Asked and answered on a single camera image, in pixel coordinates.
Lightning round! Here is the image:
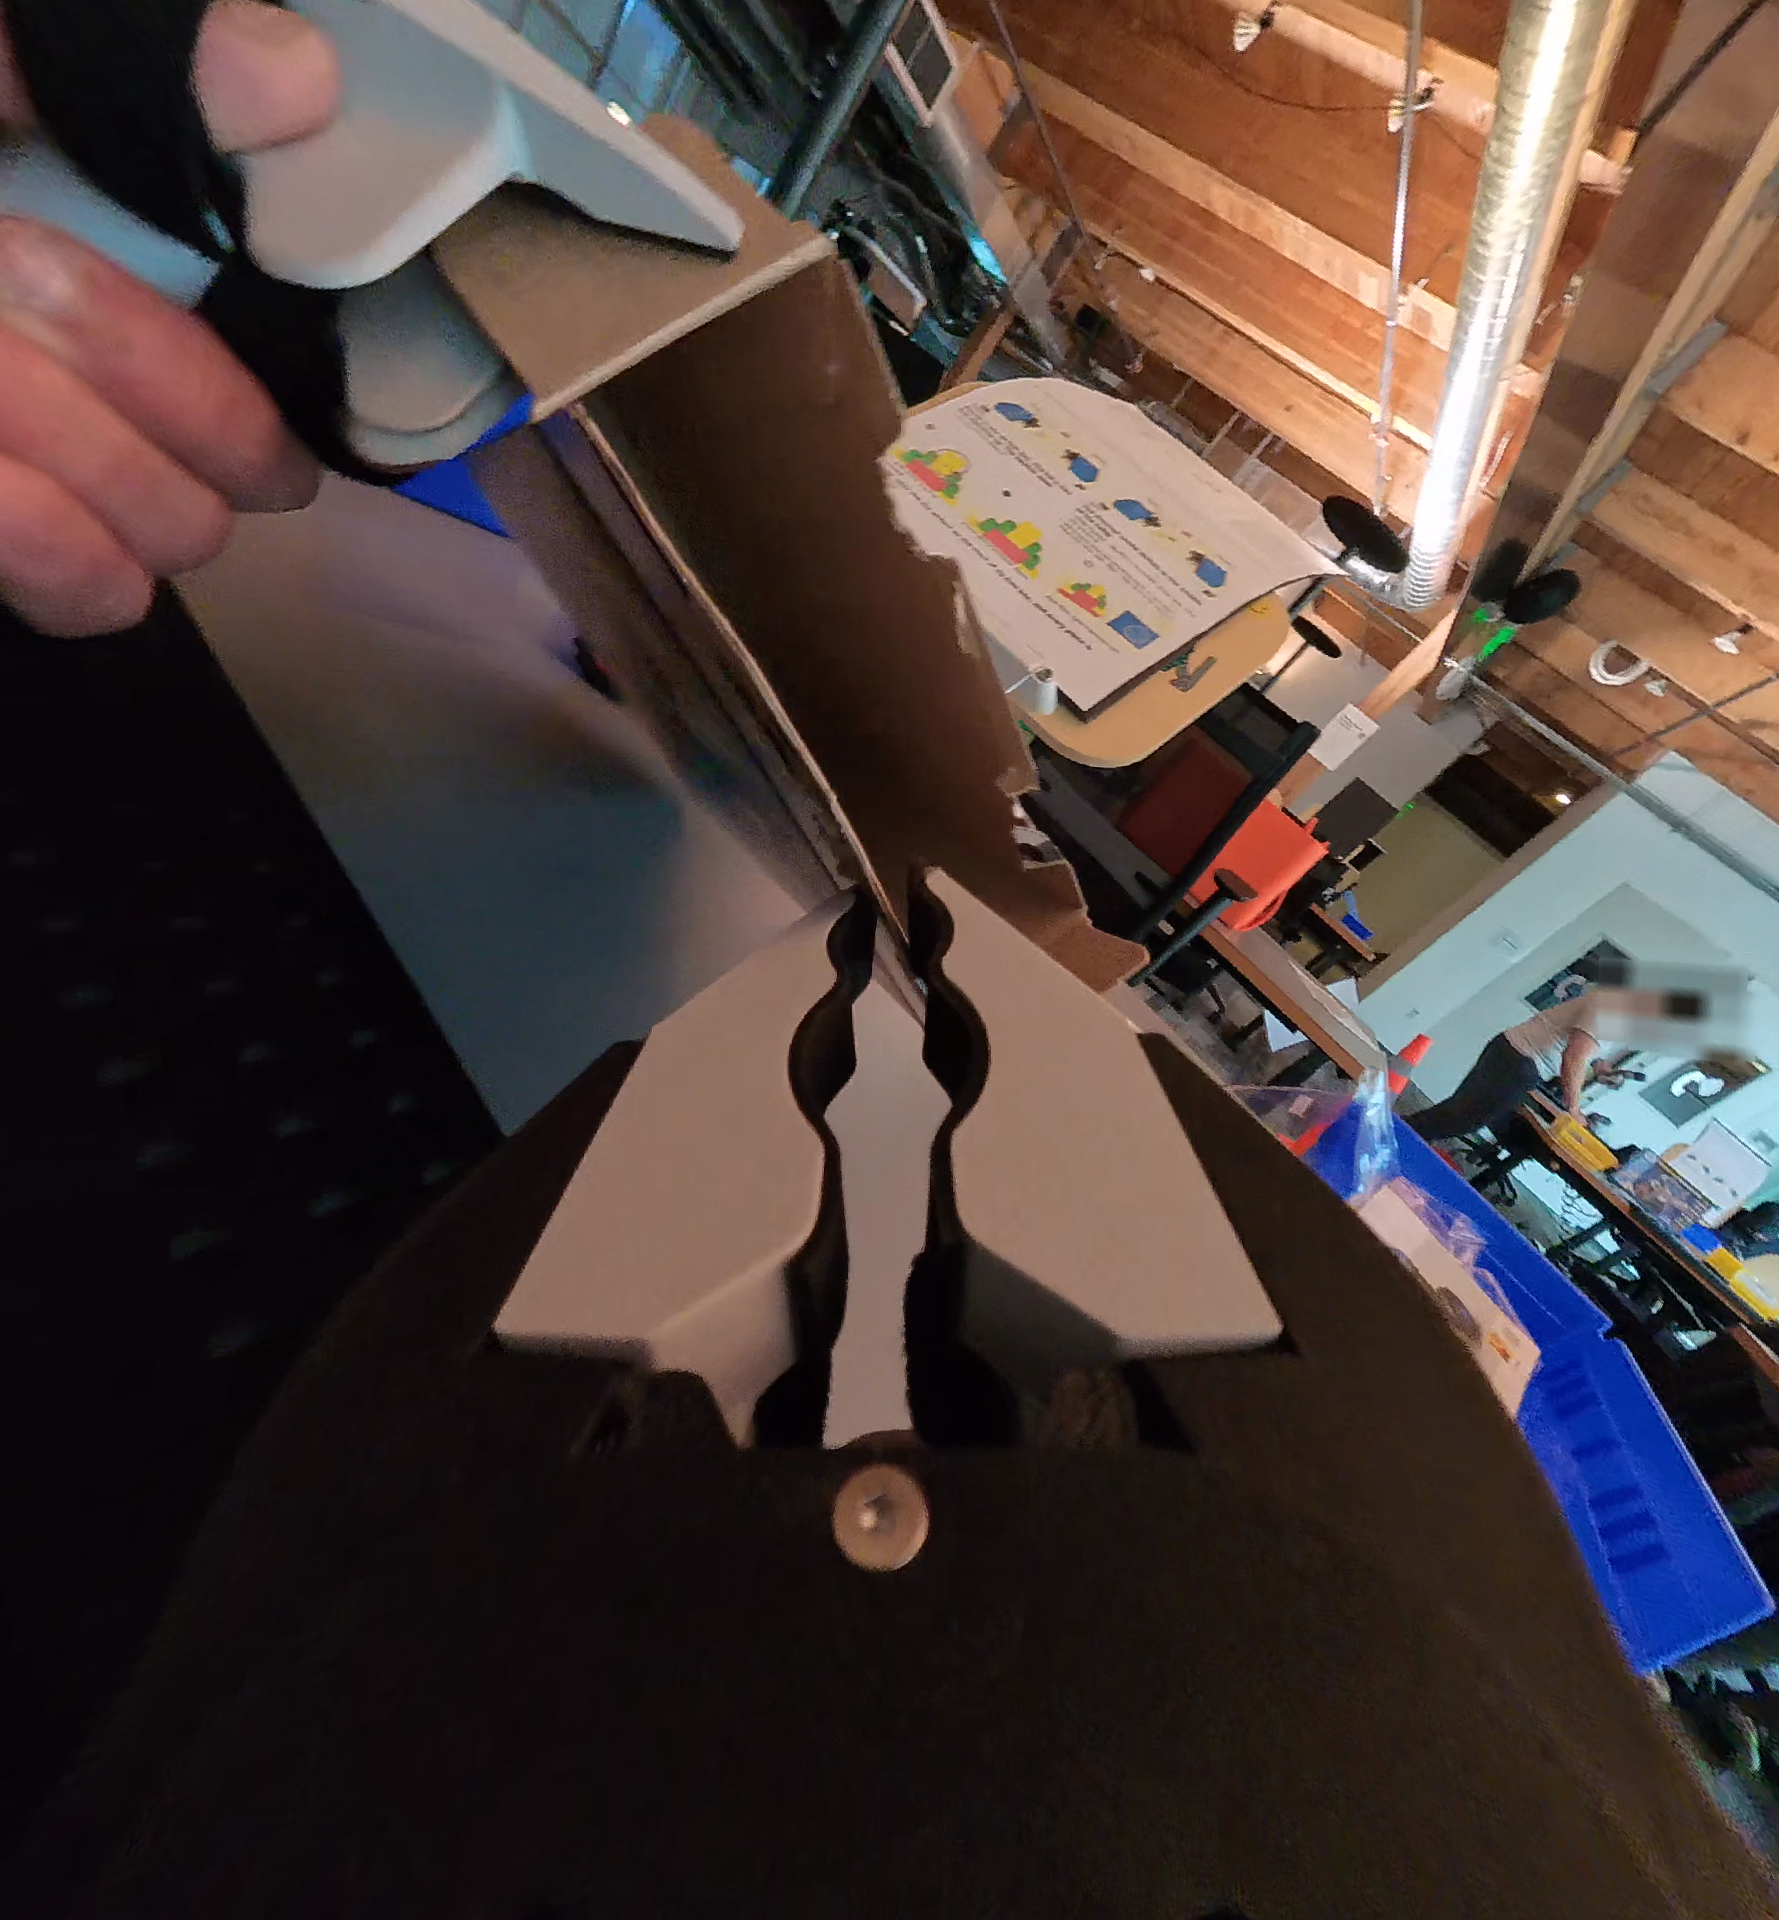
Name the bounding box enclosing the instruction booklet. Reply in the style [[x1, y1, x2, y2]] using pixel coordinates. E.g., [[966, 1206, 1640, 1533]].
[[881, 379, 1335, 715]]

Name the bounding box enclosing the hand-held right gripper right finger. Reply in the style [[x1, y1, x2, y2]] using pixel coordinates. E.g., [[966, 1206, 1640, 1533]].
[[904, 869, 1288, 1450]]

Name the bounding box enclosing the black perforated chair armrest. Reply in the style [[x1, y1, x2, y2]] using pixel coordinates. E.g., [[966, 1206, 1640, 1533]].
[[0, 545, 506, 1800]]

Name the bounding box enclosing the white book stand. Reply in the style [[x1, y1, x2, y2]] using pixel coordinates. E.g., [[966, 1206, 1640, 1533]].
[[1001, 593, 1297, 772]]

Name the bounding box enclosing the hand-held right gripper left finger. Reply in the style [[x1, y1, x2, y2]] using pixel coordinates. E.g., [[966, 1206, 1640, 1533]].
[[489, 885, 881, 1450]]

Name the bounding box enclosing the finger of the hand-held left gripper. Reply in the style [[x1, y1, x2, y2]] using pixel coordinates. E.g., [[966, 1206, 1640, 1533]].
[[241, 0, 747, 293], [336, 263, 532, 470]]

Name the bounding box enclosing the shiny clear plastic bag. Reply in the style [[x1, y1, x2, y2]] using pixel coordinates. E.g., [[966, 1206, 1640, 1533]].
[[1232, 1050, 1413, 1206]]

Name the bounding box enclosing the silver ceiling duct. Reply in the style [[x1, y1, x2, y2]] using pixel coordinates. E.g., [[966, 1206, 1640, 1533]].
[[1338, 0, 1640, 612]]

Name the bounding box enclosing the dark toy box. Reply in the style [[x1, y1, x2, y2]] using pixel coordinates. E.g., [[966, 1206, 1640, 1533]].
[[430, 121, 1150, 1036]]

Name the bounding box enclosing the person's left hand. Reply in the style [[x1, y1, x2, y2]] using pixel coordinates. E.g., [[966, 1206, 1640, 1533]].
[[0, 0, 343, 644]]

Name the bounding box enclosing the long brown workbench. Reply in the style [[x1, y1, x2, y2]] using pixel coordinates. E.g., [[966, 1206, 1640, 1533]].
[[1520, 1092, 1779, 1481]]

